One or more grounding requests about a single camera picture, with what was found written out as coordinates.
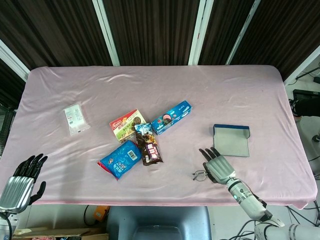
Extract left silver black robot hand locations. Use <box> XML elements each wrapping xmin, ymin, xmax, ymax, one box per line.
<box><xmin>0</xmin><ymin>153</ymin><xmax>48</xmax><ymax>215</ymax></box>

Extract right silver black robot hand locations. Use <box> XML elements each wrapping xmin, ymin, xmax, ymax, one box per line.
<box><xmin>198</xmin><ymin>147</ymin><xmax>237</xmax><ymax>185</ymax></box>

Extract eyeglasses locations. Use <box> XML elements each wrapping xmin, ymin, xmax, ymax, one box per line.
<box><xmin>191</xmin><ymin>169</ymin><xmax>210</xmax><ymax>182</ymax></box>

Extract blue glasses case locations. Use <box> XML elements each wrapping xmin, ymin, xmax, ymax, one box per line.
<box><xmin>212</xmin><ymin>123</ymin><xmax>251</xmax><ymax>158</ymax></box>

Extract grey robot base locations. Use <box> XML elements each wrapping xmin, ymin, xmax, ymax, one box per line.
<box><xmin>106</xmin><ymin>206</ymin><xmax>214</xmax><ymax>240</ymax></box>

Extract blue Oreo cookie box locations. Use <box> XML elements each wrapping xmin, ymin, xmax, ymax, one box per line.
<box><xmin>150</xmin><ymin>100</ymin><xmax>194</xmax><ymax>136</ymax></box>

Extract dark brown snack bag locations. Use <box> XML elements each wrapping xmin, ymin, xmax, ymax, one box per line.
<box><xmin>134</xmin><ymin>123</ymin><xmax>165</xmax><ymax>167</ymax></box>

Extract orange device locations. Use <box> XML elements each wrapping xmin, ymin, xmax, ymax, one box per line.
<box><xmin>92</xmin><ymin>205</ymin><xmax>111</xmax><ymax>222</ymax></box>

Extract clear white plastic packet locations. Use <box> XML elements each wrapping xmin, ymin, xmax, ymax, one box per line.
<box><xmin>63</xmin><ymin>104</ymin><xmax>91</xmax><ymax>137</ymax></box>

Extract pink tablecloth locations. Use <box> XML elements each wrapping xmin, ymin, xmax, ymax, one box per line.
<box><xmin>0</xmin><ymin>64</ymin><xmax>319</xmax><ymax>211</ymax></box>

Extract blue snack bag with barcode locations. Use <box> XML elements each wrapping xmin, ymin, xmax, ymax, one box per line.
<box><xmin>96</xmin><ymin>139</ymin><xmax>141</xmax><ymax>182</ymax></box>

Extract black trousered leg with shoe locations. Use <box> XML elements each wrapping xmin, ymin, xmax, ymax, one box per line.
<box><xmin>288</xmin><ymin>98</ymin><xmax>320</xmax><ymax>119</ymax></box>

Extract red green biscuit box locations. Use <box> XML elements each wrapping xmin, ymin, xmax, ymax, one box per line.
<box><xmin>109</xmin><ymin>108</ymin><xmax>147</xmax><ymax>144</ymax></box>

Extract dark pleated curtain panel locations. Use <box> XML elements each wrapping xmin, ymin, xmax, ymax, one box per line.
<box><xmin>197</xmin><ymin>0</ymin><xmax>256</xmax><ymax>66</ymax></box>
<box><xmin>102</xmin><ymin>0</ymin><xmax>201</xmax><ymax>67</ymax></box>
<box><xmin>0</xmin><ymin>0</ymin><xmax>113</xmax><ymax>71</ymax></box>
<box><xmin>231</xmin><ymin>0</ymin><xmax>320</xmax><ymax>82</ymax></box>

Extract white frame post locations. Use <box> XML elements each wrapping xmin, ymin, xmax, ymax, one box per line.
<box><xmin>188</xmin><ymin>0</ymin><xmax>214</xmax><ymax>67</ymax></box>
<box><xmin>91</xmin><ymin>0</ymin><xmax>121</xmax><ymax>67</ymax></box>
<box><xmin>225</xmin><ymin>0</ymin><xmax>262</xmax><ymax>66</ymax></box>
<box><xmin>0</xmin><ymin>39</ymin><xmax>31</xmax><ymax>82</ymax></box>
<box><xmin>283</xmin><ymin>43</ymin><xmax>320</xmax><ymax>85</ymax></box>

